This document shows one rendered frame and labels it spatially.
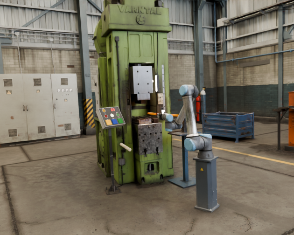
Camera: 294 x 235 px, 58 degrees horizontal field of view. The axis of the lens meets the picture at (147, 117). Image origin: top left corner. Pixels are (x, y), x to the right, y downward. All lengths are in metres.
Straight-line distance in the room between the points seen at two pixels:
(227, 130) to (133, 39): 4.08
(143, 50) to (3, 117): 5.53
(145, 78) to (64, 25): 6.42
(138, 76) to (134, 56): 0.34
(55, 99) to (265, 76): 7.92
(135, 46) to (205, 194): 2.32
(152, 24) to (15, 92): 5.46
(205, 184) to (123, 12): 2.62
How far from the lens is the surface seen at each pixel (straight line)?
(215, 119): 7.50
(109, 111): 3.66
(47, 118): 8.81
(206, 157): 3.09
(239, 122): 7.18
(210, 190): 3.19
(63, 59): 9.65
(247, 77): 12.12
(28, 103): 8.70
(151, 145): 3.98
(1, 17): 9.78
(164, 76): 4.23
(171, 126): 3.31
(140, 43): 4.14
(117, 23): 4.07
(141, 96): 3.92
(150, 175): 4.09
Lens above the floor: 1.38
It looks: 5 degrees down
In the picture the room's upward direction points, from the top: 3 degrees counter-clockwise
